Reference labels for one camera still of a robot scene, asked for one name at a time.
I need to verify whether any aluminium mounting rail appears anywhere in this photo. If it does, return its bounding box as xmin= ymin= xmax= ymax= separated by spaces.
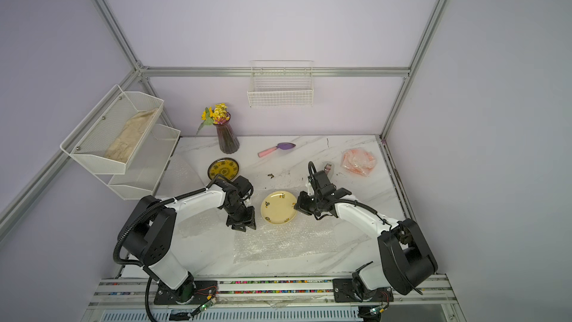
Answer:
xmin=88 ymin=274 xmax=458 ymax=309

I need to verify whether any yellow flower bouquet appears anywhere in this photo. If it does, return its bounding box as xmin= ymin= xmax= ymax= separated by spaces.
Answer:
xmin=197 ymin=103 xmax=231 ymax=134

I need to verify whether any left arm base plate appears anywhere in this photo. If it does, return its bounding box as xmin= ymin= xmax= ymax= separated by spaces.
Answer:
xmin=153 ymin=280 xmax=218 ymax=306

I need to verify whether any white mesh shelf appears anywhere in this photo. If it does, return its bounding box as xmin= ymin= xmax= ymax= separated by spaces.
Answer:
xmin=107 ymin=124 xmax=180 ymax=201
xmin=60 ymin=85 xmax=164 ymax=175

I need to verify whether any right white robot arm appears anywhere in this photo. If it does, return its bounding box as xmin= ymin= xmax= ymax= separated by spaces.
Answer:
xmin=294 ymin=162 xmax=438 ymax=301

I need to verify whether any grey tape dispenser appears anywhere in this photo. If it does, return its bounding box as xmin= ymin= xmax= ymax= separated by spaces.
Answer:
xmin=323 ymin=162 xmax=334 ymax=174

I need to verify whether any white mesh lower shelf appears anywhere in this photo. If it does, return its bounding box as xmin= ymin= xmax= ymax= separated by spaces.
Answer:
xmin=107 ymin=124 xmax=180 ymax=201

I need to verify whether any dark yellow patterned plate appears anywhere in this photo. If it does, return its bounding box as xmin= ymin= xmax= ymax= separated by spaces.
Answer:
xmin=207 ymin=157 xmax=240 ymax=180

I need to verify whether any beige folded cloth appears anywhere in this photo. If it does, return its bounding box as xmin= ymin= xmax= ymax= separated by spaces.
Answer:
xmin=104 ymin=109 xmax=157 ymax=163

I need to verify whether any white wire wall basket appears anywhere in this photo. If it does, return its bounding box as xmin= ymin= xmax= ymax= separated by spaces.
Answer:
xmin=247 ymin=61 xmax=314 ymax=108

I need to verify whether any white mesh upper shelf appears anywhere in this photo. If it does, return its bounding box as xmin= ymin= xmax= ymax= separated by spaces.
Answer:
xmin=60 ymin=85 xmax=164 ymax=175

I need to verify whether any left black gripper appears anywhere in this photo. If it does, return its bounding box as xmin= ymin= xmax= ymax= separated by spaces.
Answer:
xmin=223 ymin=201 xmax=256 ymax=232

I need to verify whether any dark glass vase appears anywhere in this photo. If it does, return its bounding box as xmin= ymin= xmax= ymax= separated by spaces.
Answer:
xmin=214 ymin=122 xmax=240 ymax=154

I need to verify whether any left black corrugated cable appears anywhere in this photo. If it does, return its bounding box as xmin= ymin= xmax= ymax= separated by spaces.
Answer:
xmin=112 ymin=175 xmax=233 ymax=322

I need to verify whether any cream yellow plate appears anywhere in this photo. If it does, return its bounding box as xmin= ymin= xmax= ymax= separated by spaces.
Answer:
xmin=261 ymin=191 xmax=297 ymax=225

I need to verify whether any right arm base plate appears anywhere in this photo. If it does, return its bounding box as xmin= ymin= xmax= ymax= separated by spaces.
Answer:
xmin=332 ymin=279 xmax=394 ymax=304

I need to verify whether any pink purple scoop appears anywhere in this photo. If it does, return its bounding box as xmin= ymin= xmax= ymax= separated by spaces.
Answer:
xmin=258 ymin=143 xmax=296 ymax=158

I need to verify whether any orange plate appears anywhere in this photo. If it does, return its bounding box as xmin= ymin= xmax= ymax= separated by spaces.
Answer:
xmin=343 ymin=148 xmax=376 ymax=176

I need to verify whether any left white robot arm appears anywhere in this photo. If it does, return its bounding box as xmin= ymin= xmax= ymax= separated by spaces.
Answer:
xmin=113 ymin=174 xmax=256 ymax=291

